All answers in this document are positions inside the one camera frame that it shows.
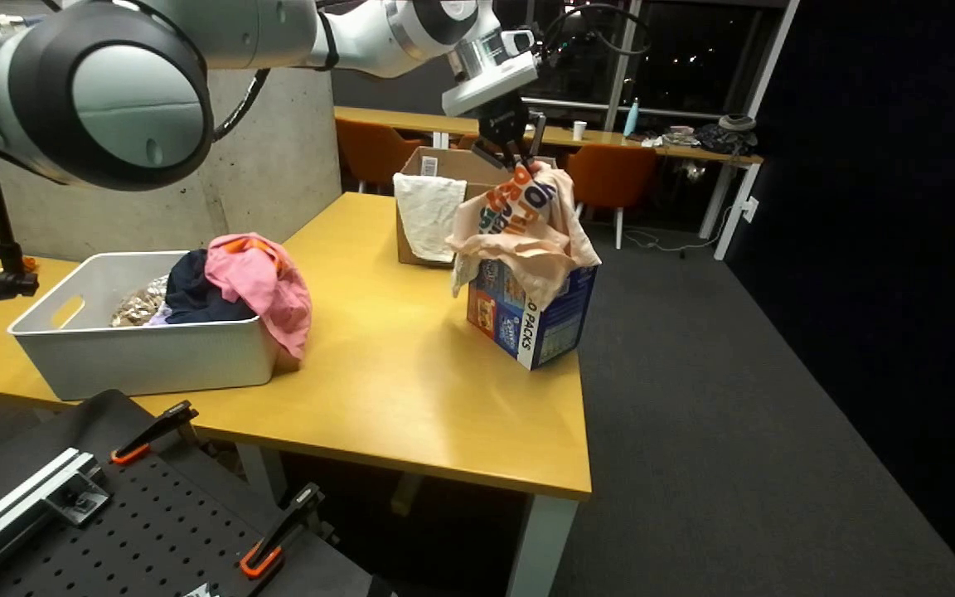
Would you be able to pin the white paper cup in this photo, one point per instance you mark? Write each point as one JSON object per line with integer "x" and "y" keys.
{"x": 577, "y": 129}

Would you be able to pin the navy blue cloth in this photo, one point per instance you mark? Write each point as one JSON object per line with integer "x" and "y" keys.
{"x": 198, "y": 292}

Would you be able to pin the black perforated base board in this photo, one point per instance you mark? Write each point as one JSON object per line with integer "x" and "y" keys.
{"x": 156, "y": 518}

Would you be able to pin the aluminium rail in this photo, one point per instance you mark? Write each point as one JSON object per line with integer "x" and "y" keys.
{"x": 24, "y": 502}

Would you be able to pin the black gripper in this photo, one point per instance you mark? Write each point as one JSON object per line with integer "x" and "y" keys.
{"x": 512, "y": 123}

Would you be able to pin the light blue bottle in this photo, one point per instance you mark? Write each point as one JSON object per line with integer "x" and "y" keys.
{"x": 633, "y": 119}

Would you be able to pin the orange black clamp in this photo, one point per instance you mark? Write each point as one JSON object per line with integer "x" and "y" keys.
{"x": 281, "y": 535}
{"x": 152, "y": 431}

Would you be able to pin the pale floral cloth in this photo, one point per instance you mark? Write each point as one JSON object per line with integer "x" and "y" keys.
{"x": 145, "y": 304}

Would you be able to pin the white plastic bin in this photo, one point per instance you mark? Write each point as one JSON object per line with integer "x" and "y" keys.
{"x": 147, "y": 348}

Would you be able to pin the grey table leg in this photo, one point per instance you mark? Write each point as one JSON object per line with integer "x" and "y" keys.
{"x": 542, "y": 547}

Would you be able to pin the beige cloth with orange print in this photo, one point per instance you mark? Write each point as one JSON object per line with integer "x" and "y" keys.
{"x": 528, "y": 236}

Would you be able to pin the long wooden desk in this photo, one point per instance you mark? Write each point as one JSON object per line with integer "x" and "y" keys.
{"x": 633, "y": 139}

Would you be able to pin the pile of dark desk items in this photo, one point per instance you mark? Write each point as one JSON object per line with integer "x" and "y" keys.
{"x": 716, "y": 138}

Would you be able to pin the blue printed carton box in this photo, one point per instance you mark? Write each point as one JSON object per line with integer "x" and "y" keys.
{"x": 550, "y": 326}

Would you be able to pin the small white socket box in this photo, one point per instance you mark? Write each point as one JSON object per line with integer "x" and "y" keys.
{"x": 750, "y": 209}

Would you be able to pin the pink cloth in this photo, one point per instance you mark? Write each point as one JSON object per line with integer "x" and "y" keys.
{"x": 267, "y": 283}

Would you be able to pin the white towel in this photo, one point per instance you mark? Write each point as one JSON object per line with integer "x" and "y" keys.
{"x": 430, "y": 216}

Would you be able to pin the brown cardboard box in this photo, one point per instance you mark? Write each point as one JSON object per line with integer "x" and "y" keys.
{"x": 446, "y": 163}

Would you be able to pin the metal window frame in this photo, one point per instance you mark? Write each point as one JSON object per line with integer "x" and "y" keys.
{"x": 664, "y": 54}

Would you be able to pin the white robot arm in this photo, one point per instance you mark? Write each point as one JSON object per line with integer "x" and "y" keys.
{"x": 115, "y": 100}

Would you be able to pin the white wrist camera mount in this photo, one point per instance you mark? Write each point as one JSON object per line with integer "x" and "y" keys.
{"x": 488, "y": 69}

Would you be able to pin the orange chair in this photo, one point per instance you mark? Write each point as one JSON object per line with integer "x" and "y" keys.
{"x": 374, "y": 152}
{"x": 613, "y": 178}

